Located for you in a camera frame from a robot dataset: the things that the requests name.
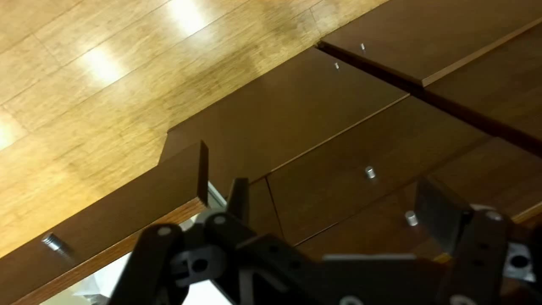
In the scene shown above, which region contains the open wooden drawer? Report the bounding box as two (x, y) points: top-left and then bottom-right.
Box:
(0, 142), (209, 305)

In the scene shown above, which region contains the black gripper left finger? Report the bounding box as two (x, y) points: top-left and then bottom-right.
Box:
(228, 178), (250, 222)

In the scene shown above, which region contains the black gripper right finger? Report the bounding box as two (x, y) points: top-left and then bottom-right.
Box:
(416, 176), (473, 254)

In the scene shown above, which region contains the brown wooden cabinet unit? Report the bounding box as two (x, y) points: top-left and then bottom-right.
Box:
(165, 0), (541, 258)

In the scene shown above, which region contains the silver drawer knob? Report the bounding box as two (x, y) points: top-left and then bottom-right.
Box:
(41, 234), (65, 251)

